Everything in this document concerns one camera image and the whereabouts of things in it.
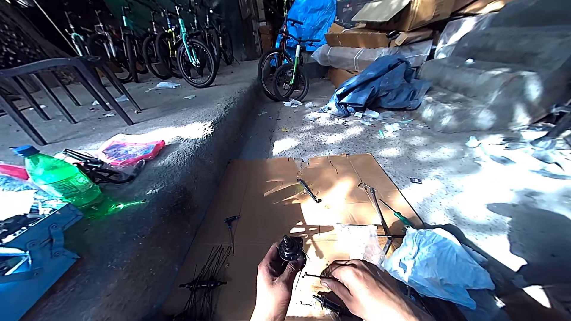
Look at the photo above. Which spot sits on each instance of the person's right hand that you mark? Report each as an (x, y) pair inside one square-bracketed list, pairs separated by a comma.
[(362, 281)]

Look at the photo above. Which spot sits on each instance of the person's left hand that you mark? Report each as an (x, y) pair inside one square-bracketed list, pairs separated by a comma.
[(275, 281)]

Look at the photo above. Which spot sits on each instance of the person's left fingers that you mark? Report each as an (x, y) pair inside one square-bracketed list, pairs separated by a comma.
[(269, 258)]

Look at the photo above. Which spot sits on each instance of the person's left thumb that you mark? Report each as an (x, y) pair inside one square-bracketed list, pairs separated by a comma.
[(291, 271)]

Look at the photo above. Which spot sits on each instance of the person's right fingers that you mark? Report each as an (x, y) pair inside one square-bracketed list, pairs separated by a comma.
[(344, 268)]

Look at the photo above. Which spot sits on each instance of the person's right thumb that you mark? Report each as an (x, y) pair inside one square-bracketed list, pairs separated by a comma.
[(337, 287)]

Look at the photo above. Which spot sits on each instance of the black wheel hub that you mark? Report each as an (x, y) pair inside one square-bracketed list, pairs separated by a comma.
[(290, 249)]

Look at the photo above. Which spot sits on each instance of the thin black spoke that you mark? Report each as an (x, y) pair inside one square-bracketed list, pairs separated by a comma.
[(314, 276)]

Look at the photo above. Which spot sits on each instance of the person's left forearm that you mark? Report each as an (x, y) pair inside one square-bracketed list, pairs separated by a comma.
[(268, 314)]

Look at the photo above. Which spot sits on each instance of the person's right forearm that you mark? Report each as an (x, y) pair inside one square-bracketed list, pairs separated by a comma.
[(399, 310)]

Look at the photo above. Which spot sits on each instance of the black cylindrical hub part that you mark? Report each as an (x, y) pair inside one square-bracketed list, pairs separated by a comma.
[(329, 305)]

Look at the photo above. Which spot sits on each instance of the clear plastic bag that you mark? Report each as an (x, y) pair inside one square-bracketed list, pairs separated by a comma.
[(365, 243)]

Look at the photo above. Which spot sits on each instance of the brown cardboard sheet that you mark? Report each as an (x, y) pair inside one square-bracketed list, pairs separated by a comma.
[(263, 200)]

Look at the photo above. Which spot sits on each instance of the long metal cross wrench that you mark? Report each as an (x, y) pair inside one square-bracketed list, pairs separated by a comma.
[(380, 214)]

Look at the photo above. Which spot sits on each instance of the bundle of black spokes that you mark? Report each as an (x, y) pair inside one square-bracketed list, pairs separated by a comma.
[(203, 268)]

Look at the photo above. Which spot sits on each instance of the black axle with nuts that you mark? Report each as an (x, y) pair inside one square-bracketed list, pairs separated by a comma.
[(203, 284)]

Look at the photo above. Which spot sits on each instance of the silver wrench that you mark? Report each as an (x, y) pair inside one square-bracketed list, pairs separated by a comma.
[(308, 190)]

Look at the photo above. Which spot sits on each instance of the pale blue plastic bag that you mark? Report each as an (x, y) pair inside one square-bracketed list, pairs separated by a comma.
[(439, 267)]

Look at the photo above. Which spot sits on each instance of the small black card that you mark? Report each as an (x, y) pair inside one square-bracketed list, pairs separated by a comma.
[(415, 180)]

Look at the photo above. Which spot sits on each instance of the scattered plastic scraps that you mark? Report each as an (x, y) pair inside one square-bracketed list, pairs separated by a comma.
[(371, 114)]

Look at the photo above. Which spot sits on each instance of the pink-edged plastic package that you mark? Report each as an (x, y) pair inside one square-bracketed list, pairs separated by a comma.
[(129, 151)]

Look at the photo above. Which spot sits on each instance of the dark blue crumpled cloth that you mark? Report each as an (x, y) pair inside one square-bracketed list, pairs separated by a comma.
[(379, 87)]

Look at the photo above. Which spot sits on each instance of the black metal bicycle part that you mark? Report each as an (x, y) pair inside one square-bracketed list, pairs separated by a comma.
[(105, 171)]

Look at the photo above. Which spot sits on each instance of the dark red bicycle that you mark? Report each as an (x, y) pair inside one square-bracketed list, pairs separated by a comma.
[(270, 71)]

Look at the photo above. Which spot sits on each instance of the bicycle with green fork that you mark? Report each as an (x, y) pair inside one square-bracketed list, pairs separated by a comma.
[(295, 71)]

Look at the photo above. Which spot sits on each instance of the white plastic scrap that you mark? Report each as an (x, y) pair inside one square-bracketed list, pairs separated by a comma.
[(165, 85)]

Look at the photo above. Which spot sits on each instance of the row of bicycles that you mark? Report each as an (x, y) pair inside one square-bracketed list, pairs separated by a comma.
[(196, 62)]

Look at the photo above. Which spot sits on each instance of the long plastic-wrapped package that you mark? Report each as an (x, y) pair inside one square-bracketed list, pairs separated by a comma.
[(357, 55)]

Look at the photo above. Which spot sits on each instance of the heap of pale plastic sheets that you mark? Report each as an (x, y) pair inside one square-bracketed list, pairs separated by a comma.
[(528, 154)]

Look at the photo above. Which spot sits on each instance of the green bottle with blue cap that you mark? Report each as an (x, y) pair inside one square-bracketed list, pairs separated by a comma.
[(62, 180)]

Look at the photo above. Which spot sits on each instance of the bright blue tarp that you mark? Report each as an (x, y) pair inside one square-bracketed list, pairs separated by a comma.
[(312, 20)]

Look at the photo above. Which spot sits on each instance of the pile of cardboard boxes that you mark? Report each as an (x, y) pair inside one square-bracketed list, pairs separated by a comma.
[(412, 18)]

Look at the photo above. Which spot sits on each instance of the red plastic piece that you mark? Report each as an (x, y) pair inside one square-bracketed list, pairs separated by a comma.
[(12, 171)]

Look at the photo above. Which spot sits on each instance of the dark plastic chair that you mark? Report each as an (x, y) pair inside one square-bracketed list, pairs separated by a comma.
[(49, 66)]

